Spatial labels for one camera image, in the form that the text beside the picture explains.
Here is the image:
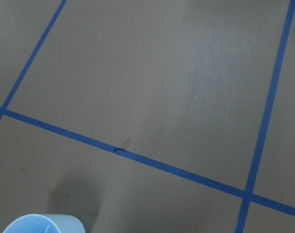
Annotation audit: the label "light blue plastic cup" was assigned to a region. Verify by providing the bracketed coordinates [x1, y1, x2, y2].
[3, 214, 85, 233]

